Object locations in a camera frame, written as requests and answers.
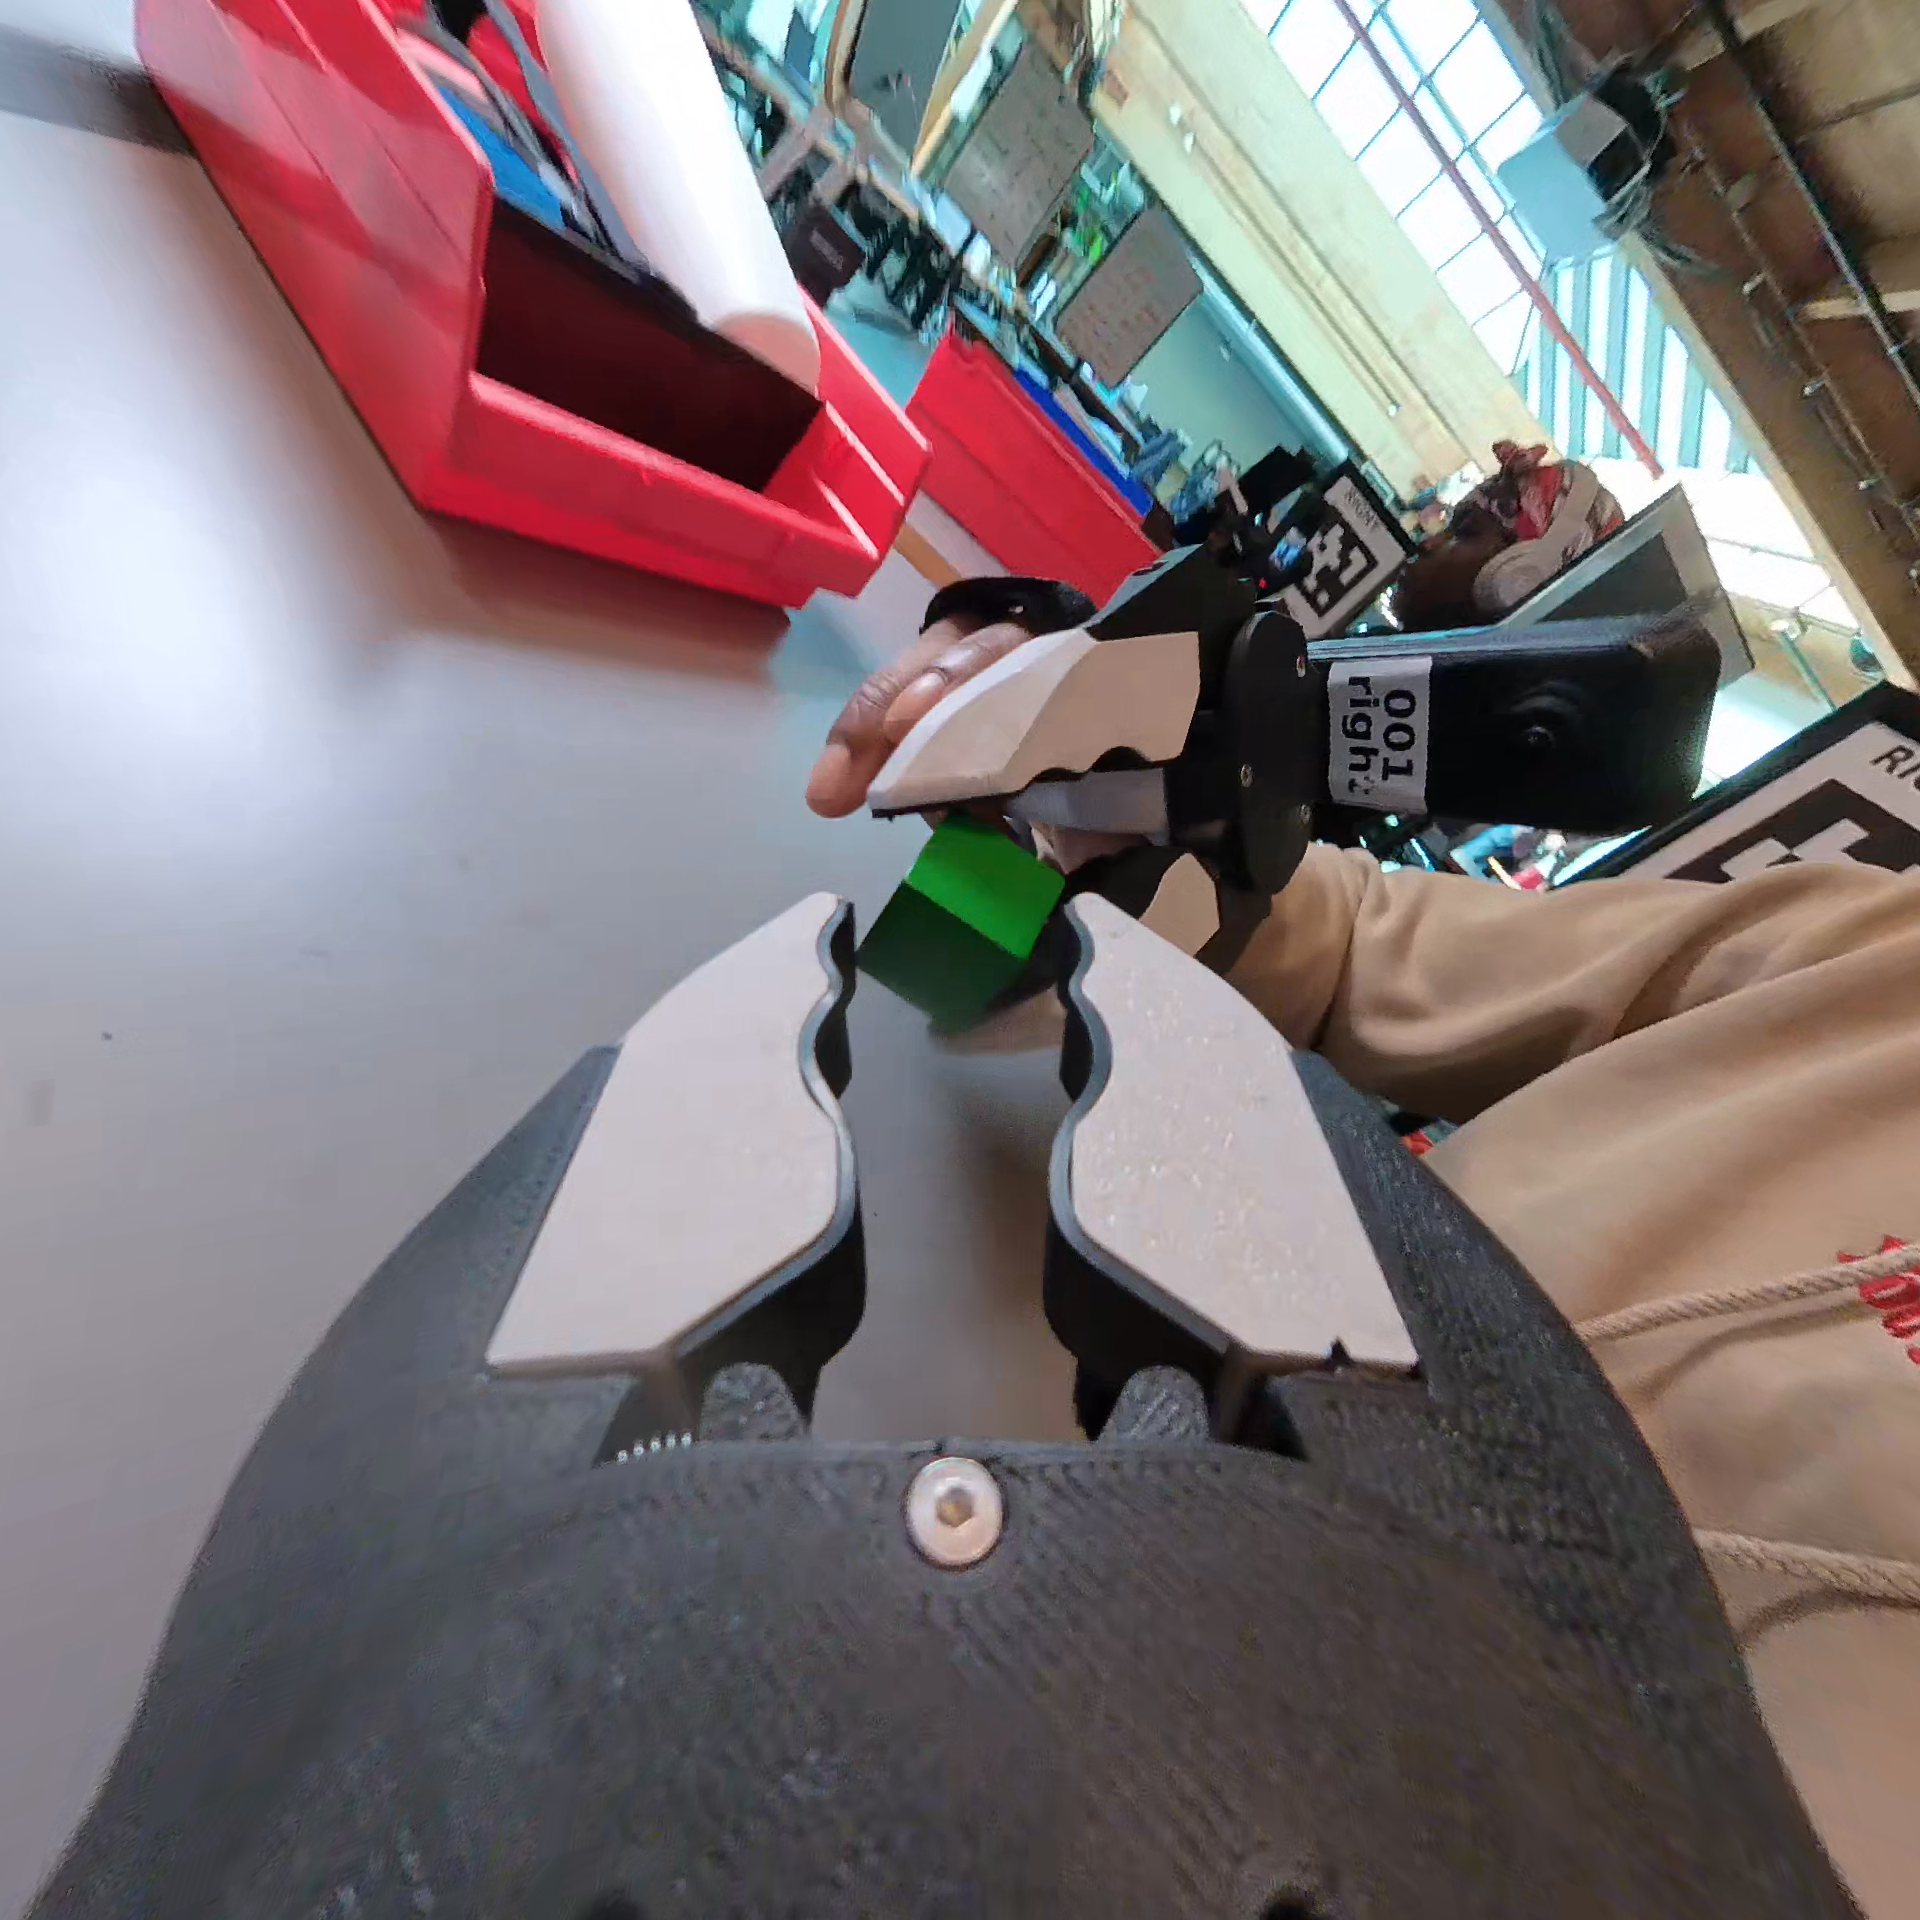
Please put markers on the person's beige hoodie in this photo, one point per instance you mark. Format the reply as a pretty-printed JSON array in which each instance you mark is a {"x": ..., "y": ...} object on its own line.
[{"x": 1770, "y": 1424}]

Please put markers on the red plastic bin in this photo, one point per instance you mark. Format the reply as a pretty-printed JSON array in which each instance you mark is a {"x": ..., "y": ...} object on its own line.
[{"x": 331, "y": 300}]

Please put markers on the person's right hand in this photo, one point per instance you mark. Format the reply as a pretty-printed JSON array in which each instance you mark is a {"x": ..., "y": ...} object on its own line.
[{"x": 886, "y": 704}]

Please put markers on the black monitor screen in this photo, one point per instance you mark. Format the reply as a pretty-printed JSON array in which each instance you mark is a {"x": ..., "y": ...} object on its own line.
[{"x": 1635, "y": 586}]

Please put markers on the brown board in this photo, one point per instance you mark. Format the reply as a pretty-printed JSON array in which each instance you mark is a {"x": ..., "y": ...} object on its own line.
[
  {"x": 1020, "y": 149},
  {"x": 1129, "y": 292}
]

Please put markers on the white water bottle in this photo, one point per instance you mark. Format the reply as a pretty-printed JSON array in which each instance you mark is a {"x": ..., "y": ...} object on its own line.
[{"x": 676, "y": 149}]

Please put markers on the red storage bin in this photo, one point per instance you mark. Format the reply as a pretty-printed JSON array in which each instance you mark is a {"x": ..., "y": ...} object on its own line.
[{"x": 1020, "y": 465}]

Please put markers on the green wooden cube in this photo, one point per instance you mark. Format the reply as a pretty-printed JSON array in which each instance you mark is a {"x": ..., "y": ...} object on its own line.
[{"x": 962, "y": 930}]

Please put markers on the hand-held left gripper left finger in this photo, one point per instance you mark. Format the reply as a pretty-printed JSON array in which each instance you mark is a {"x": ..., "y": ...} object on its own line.
[{"x": 692, "y": 1171}]

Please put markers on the person's right forearm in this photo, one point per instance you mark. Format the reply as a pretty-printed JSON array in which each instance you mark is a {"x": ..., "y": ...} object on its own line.
[{"x": 1575, "y": 960}]

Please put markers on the framed marker poster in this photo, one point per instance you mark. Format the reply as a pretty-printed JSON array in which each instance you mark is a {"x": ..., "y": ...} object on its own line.
[
  {"x": 1343, "y": 546},
  {"x": 1799, "y": 810}
]

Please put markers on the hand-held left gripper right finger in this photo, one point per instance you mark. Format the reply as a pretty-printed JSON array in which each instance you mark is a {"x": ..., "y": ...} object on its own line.
[{"x": 1231, "y": 1184}]

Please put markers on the blue black foam block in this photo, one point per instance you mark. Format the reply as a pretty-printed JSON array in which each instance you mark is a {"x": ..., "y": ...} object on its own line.
[{"x": 510, "y": 165}]

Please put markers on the small black box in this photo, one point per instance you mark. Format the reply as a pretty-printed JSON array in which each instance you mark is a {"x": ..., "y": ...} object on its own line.
[{"x": 821, "y": 248}]

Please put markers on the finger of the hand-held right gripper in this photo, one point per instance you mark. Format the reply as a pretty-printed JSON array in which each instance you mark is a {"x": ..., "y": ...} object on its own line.
[
  {"x": 1097, "y": 802},
  {"x": 1051, "y": 704}
]

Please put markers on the blue storage bin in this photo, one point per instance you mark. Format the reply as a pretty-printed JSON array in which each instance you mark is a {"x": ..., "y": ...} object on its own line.
[{"x": 1073, "y": 420}]

